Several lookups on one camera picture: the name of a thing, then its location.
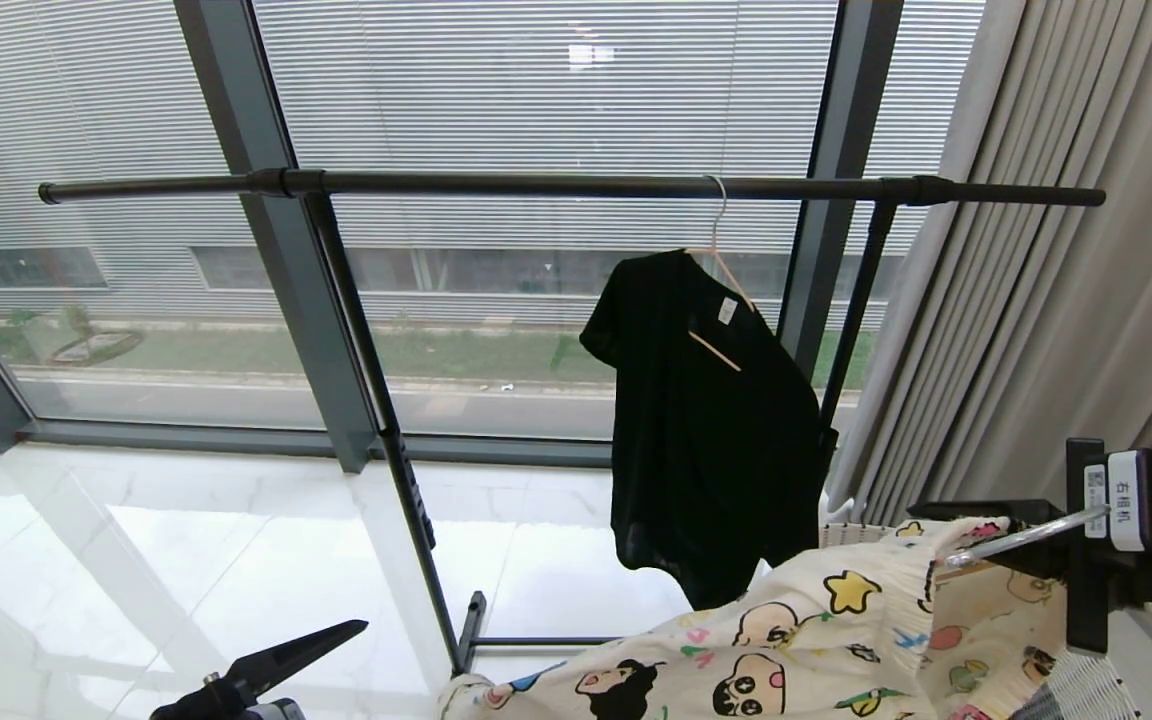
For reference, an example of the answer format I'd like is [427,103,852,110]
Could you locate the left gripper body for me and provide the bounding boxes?
[148,676,309,720]

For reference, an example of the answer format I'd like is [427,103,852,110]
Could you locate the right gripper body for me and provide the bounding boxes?
[1064,553,1152,658]

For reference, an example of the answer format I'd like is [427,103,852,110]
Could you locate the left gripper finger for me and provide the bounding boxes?
[204,618,371,707]

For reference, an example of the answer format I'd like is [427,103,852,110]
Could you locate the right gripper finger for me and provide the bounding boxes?
[998,535,1071,584]
[906,497,1069,529]

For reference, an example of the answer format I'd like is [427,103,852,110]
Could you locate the pink clothes hanger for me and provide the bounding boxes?
[944,503,1112,573]
[684,174,759,374]

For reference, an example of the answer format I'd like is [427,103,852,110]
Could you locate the cream printed garment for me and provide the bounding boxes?
[436,514,1074,720]

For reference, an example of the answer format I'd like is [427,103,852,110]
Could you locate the black garment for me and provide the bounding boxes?
[578,249,829,613]

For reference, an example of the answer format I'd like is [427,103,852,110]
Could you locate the white laundry basket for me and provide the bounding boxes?
[818,490,1145,720]

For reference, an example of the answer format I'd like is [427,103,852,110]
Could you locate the black clothes rack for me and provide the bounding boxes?
[36,168,1108,677]

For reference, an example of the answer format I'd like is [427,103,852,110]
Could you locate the beige curtain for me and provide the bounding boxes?
[824,0,1152,529]

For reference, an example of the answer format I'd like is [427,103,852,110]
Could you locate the window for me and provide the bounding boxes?
[0,0,987,471]

